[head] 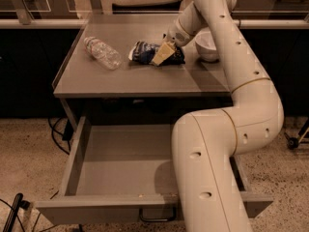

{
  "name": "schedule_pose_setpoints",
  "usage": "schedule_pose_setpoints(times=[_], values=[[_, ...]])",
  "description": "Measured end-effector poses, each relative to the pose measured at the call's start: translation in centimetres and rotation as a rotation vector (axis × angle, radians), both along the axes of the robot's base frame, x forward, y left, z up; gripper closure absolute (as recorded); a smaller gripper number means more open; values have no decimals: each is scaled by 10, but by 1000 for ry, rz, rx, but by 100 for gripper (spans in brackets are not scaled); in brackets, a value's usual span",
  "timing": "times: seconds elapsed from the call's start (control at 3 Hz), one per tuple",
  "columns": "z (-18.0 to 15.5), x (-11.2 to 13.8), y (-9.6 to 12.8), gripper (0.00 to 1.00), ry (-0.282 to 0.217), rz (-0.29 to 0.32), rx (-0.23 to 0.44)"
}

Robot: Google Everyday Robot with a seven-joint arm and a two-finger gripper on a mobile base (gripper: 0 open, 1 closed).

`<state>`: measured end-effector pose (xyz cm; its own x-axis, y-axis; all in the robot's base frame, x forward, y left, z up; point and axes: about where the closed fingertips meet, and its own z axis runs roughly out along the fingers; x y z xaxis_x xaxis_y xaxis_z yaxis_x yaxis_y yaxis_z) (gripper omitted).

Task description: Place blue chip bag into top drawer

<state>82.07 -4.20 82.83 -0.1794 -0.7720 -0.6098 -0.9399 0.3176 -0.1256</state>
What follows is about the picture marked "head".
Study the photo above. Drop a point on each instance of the black drawer handle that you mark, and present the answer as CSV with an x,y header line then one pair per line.
x,y
158,214

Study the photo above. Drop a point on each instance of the blue chip bag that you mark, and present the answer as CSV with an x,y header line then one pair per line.
x,y
143,53

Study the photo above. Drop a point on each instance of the white ceramic bowl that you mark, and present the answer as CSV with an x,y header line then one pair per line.
x,y
206,47

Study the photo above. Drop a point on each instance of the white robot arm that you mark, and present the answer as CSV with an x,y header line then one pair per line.
x,y
204,141

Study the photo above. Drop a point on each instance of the black stand at bottom left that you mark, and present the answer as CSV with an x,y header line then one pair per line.
x,y
18,203

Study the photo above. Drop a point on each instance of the open grey top drawer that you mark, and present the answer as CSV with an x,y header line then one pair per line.
x,y
113,172

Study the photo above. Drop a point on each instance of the white horizontal rail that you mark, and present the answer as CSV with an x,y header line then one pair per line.
x,y
79,23

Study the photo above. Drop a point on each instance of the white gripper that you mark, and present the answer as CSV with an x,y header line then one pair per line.
x,y
178,36

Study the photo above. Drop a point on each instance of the black caster wheel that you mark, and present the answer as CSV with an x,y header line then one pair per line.
x,y
294,142

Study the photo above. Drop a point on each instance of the clear plastic water bottle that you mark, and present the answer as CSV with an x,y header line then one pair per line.
x,y
103,53

